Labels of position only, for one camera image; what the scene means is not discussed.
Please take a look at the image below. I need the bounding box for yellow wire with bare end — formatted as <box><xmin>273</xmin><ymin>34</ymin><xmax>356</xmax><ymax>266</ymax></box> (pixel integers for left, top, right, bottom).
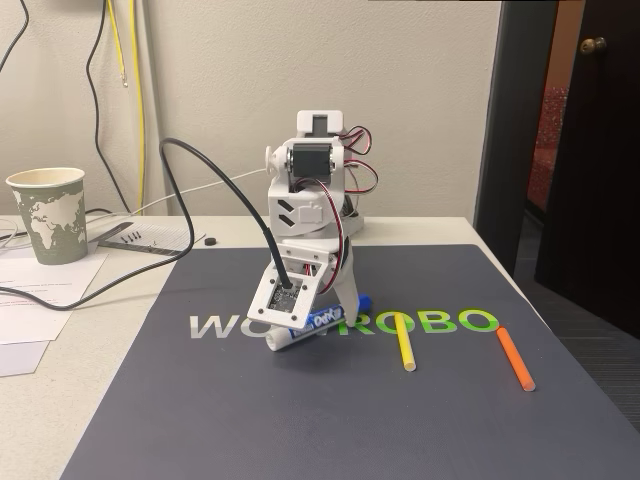
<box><xmin>106</xmin><ymin>0</ymin><xmax>130</xmax><ymax>90</ymax></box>

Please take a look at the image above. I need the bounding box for white cable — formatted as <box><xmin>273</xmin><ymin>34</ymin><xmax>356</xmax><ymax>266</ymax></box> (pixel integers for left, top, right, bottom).
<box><xmin>87</xmin><ymin>167</ymin><xmax>266</xmax><ymax>224</ymax></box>

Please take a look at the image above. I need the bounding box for thin black wall cable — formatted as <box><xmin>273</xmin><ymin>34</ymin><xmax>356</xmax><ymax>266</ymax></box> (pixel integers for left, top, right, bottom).
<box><xmin>0</xmin><ymin>0</ymin><xmax>31</xmax><ymax>74</ymax></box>

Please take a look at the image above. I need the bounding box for red patterned fabric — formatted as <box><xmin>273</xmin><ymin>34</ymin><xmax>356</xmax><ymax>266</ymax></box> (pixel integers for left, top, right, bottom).
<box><xmin>526</xmin><ymin>84</ymin><xmax>571</xmax><ymax>211</ymax></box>

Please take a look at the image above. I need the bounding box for grey WOWROBO mat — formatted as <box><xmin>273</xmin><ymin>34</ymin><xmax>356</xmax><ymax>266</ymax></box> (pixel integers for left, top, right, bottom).
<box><xmin>59</xmin><ymin>243</ymin><xmax>640</xmax><ymax>480</ymax></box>

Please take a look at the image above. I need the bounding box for white printed paper sheet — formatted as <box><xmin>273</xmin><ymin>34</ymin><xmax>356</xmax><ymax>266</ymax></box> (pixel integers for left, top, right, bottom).
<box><xmin>0</xmin><ymin>247</ymin><xmax>112</xmax><ymax>346</ymax></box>

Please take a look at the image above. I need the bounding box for white framed camera module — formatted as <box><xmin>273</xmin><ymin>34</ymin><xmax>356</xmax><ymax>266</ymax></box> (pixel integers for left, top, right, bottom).
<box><xmin>248</xmin><ymin>262</ymin><xmax>326</xmax><ymax>329</ymax></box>

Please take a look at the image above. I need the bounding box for long yellow wire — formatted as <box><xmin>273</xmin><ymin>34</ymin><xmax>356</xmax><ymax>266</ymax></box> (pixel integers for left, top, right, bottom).
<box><xmin>129</xmin><ymin>0</ymin><xmax>148</xmax><ymax>217</ymax></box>

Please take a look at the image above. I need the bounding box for yellow chalk stick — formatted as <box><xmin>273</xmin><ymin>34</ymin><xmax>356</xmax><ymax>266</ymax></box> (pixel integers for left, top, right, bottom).
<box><xmin>393</xmin><ymin>312</ymin><xmax>418</xmax><ymax>373</ymax></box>

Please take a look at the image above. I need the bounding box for orange chalk stick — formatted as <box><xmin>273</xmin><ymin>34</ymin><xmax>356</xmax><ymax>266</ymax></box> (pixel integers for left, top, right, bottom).
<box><xmin>495</xmin><ymin>326</ymin><xmax>536</xmax><ymax>392</ymax></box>

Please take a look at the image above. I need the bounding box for paper cup with world map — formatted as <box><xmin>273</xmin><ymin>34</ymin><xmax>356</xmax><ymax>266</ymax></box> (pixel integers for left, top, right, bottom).
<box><xmin>5</xmin><ymin>167</ymin><xmax>90</xmax><ymax>266</ymax></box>

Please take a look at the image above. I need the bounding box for black camera cable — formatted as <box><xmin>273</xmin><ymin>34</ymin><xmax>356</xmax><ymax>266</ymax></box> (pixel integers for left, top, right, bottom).
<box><xmin>0</xmin><ymin>138</ymin><xmax>296</xmax><ymax>312</ymax></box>

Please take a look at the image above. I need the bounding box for blank white paper sheet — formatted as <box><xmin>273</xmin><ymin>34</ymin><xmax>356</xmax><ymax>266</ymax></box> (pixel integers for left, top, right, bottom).
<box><xmin>0</xmin><ymin>339</ymin><xmax>52</xmax><ymax>378</ymax></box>

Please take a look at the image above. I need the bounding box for lined notepad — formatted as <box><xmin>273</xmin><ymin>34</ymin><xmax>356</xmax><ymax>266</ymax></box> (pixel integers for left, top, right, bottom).
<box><xmin>89</xmin><ymin>221</ymin><xmax>208</xmax><ymax>258</ymax></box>

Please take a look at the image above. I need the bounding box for dark wooden door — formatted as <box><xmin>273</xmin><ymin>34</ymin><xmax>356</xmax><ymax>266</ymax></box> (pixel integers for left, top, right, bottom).
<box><xmin>533</xmin><ymin>0</ymin><xmax>640</xmax><ymax>329</ymax></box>

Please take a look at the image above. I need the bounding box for blue Expo whiteboard marker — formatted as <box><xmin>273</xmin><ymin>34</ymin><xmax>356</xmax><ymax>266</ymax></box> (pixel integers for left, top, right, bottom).
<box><xmin>264</xmin><ymin>293</ymin><xmax>372</xmax><ymax>353</ymax></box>

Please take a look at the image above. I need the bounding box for dark grey door frame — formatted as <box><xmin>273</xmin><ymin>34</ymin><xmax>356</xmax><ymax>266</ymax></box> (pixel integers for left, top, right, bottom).
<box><xmin>471</xmin><ymin>0</ymin><xmax>559</xmax><ymax>277</ymax></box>

